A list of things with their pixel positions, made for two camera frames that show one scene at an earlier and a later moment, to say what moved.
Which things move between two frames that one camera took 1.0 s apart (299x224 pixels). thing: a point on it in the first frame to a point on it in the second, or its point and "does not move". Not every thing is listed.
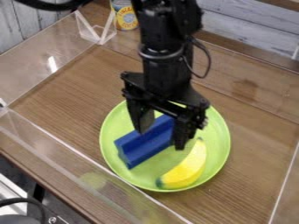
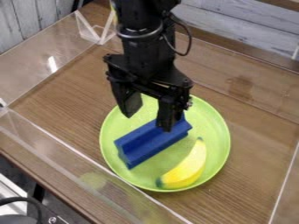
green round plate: x=120 y=126 does not move
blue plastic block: x=140 y=146 does not move
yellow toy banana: x=189 y=171 does not move
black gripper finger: x=186 y=125 to x=173 y=107
